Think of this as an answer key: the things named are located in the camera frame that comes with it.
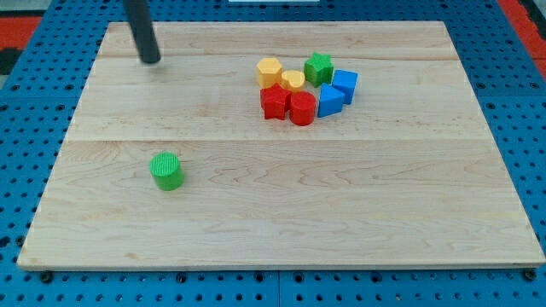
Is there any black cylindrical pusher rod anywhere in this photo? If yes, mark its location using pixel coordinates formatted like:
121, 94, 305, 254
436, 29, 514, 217
123, 0, 161, 64

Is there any green cylinder block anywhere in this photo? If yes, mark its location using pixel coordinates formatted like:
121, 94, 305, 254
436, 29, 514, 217
149, 152, 184, 191

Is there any yellow hexagon block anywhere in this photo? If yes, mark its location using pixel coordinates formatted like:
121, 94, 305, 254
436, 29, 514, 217
256, 58, 282, 89

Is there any red star block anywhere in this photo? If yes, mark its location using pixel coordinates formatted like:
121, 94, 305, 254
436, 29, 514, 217
260, 84, 291, 120

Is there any yellow heart block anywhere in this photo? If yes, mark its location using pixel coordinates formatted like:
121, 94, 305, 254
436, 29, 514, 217
281, 70, 305, 92

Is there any green star block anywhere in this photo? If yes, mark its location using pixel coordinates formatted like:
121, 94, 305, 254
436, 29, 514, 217
304, 52, 334, 88

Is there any red cylinder block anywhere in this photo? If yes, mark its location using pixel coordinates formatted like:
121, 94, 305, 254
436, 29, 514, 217
289, 91, 317, 126

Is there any blue triangle block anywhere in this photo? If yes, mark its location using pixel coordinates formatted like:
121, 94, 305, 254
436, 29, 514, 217
317, 84, 345, 118

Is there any blue cube block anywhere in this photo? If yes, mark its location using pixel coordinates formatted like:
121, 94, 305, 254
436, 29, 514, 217
331, 70, 358, 105

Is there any light wooden board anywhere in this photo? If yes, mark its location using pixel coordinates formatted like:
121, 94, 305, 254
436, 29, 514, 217
18, 21, 545, 271

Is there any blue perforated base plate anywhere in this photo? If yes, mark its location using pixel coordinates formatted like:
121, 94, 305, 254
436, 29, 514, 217
1, 1, 545, 306

